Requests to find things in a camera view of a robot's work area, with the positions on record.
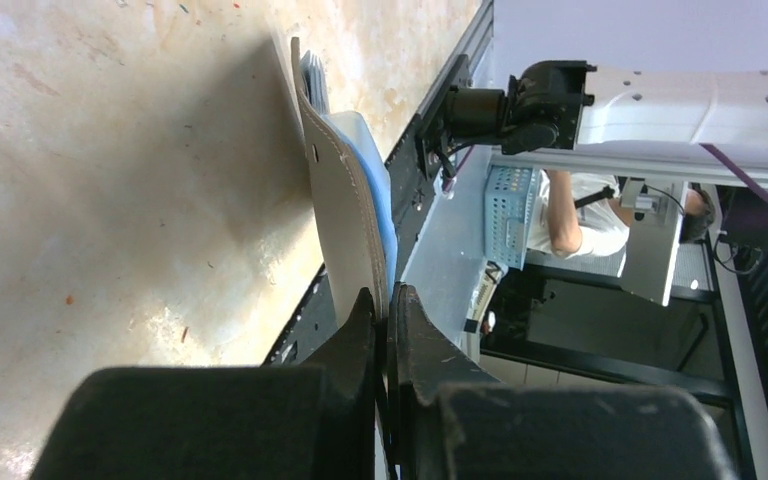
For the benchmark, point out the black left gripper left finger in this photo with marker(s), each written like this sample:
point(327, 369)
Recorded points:
point(313, 420)

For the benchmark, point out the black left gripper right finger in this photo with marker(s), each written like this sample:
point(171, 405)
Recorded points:
point(450, 419)

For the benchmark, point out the grey leather card holder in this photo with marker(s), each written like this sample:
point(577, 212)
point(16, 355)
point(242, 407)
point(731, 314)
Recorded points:
point(351, 193)

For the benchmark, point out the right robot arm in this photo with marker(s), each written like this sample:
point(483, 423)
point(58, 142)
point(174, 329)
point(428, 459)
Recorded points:
point(561, 104)

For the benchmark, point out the blue perforated metal box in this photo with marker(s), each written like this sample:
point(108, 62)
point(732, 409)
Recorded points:
point(509, 198)

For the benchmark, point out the person in white shirt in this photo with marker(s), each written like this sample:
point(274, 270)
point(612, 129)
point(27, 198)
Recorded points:
point(579, 215)

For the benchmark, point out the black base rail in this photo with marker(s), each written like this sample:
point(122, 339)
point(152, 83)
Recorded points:
point(412, 183)

